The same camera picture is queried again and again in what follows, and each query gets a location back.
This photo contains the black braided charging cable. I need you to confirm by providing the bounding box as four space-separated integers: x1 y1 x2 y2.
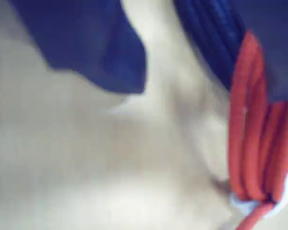
173 0 246 93

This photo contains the red braided charging cable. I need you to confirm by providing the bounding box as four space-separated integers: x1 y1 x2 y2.
228 29 288 230

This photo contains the white cable tie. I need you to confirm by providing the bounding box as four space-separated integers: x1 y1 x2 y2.
229 172 288 219

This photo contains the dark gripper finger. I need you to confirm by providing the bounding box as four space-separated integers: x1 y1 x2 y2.
9 0 147 94
230 0 288 103

